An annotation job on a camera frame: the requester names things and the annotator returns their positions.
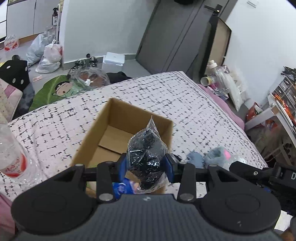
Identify blue tissue pack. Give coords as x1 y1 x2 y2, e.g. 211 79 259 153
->
112 178 139 200

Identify grey fluffy plush toy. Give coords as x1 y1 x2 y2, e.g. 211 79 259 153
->
204 147 231 170

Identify black items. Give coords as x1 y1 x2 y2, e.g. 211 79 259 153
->
126 118 169 194

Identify blue denim pouch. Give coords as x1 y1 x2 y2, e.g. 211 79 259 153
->
186 151 204 169

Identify brown cardboard box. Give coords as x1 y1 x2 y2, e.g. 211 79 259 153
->
69 97 174 198

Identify white black patterned blanket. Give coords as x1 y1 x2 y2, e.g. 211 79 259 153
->
0 71 269 202

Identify white side table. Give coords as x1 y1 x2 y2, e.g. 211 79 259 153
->
245 75 295 135

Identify white pillow bag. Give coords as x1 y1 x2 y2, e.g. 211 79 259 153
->
226 72 250 111

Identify clear plastic water bottle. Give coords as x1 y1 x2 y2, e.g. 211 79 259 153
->
1 123 40 186

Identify yellow tape roll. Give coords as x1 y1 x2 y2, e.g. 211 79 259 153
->
200 76 214 87

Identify clear plastic bag on floor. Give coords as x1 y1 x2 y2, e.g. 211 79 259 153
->
69 67 110 90

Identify large clear plastic jar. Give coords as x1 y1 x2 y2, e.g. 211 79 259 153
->
206 60 230 97

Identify green cartoon leaf cushion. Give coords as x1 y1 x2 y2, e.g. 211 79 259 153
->
29 75 86 111

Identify white foam box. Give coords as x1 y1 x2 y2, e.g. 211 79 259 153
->
102 52 125 73

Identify cream dotted cushion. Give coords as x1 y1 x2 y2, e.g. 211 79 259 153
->
1 79 23 123

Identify white red plastic bag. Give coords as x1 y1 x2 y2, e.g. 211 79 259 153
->
44 40 63 63

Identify dark grey wardrobe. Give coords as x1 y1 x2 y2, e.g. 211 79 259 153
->
136 1 229 74

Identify black polka dot cushion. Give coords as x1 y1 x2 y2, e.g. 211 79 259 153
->
0 60 30 92

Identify grey plastic bag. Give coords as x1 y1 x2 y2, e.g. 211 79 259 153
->
26 33 52 67

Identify brown framed board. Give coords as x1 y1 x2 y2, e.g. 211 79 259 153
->
200 16 232 76

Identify red white bottle pack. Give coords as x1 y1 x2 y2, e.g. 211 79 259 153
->
4 35 20 51

